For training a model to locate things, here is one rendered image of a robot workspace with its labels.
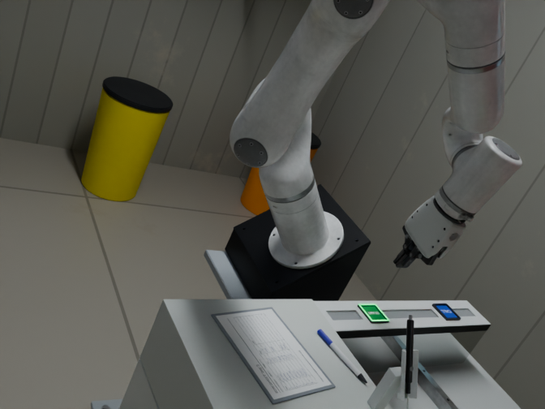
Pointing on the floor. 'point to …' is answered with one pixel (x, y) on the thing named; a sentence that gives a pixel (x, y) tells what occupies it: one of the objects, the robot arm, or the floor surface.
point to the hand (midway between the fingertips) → (404, 259)
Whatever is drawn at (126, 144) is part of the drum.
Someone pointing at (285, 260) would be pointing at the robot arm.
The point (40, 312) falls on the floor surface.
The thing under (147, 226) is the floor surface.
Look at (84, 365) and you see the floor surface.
